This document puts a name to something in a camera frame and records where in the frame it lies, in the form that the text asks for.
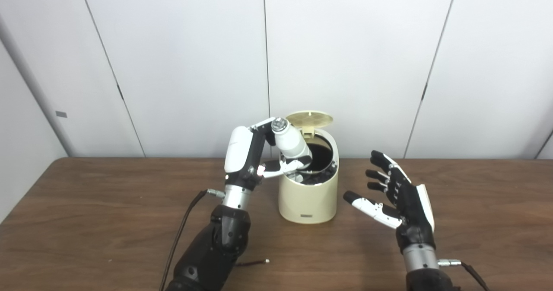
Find black trash bag liner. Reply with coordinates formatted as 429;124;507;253
285;135;337;185

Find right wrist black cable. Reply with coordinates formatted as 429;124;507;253
439;259;491;291

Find cream round bin lid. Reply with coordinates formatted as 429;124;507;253
286;111;334;137

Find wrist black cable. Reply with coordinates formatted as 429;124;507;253
159;189;225;291
439;259;491;291

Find small white plastic bottle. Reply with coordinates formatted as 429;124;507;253
271;117;312;162

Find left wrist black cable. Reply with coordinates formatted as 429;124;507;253
159;189;225;291

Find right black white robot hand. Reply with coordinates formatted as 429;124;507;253
343;150;436;255

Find cream-colored bin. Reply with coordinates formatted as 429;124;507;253
278;129;339;224

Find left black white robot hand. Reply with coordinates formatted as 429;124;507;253
224;117;312;192

